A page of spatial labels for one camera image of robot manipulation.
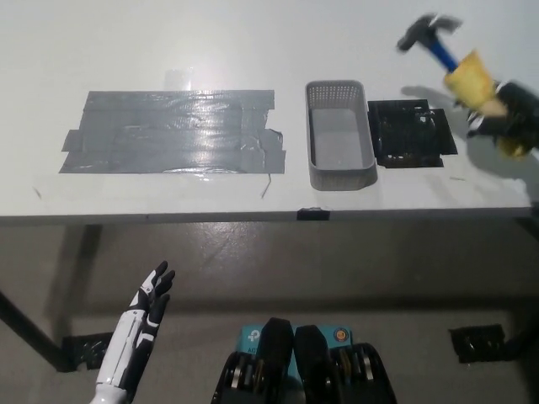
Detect black left robot body block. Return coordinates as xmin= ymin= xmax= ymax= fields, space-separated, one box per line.
xmin=212 ymin=317 xmax=296 ymax=404

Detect blue-handled hammer with yellow wrap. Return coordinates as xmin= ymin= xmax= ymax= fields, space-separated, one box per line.
xmin=397 ymin=13 xmax=532 ymax=161

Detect black table leg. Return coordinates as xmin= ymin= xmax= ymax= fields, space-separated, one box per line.
xmin=0 ymin=289 xmax=71 ymax=374

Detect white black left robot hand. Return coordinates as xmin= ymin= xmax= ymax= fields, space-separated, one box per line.
xmin=95 ymin=260 xmax=177 ymax=391

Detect grey perforated plastic basket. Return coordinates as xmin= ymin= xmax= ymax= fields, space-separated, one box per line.
xmin=304 ymin=78 xmax=378 ymax=190

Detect teal box on robot body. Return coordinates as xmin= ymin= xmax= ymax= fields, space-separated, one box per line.
xmin=239 ymin=324 xmax=353 ymax=380

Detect small black tape piece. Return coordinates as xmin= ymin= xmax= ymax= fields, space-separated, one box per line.
xmin=296 ymin=207 xmax=330 ymax=222

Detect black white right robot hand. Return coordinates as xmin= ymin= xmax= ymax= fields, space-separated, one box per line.
xmin=466 ymin=79 xmax=539 ymax=151

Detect grey duct tape patch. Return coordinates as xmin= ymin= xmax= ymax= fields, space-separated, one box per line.
xmin=58 ymin=88 xmax=287 ymax=176

